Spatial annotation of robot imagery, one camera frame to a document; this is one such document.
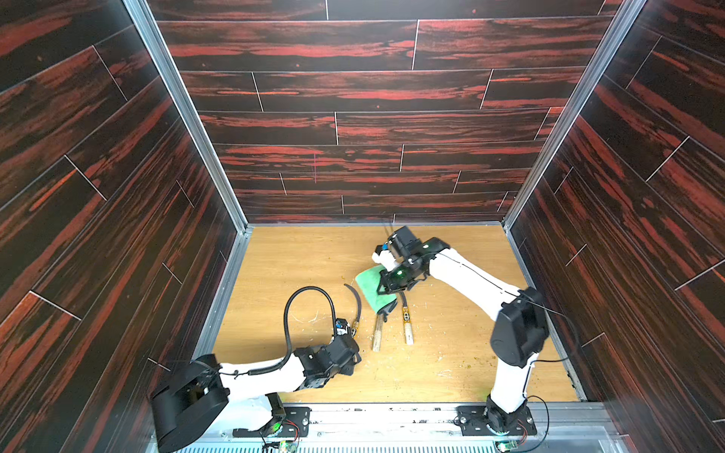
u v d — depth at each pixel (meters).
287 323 0.68
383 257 0.79
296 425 0.73
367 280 0.84
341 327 0.77
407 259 0.64
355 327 0.91
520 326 0.48
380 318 0.82
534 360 0.52
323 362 0.64
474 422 0.73
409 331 0.89
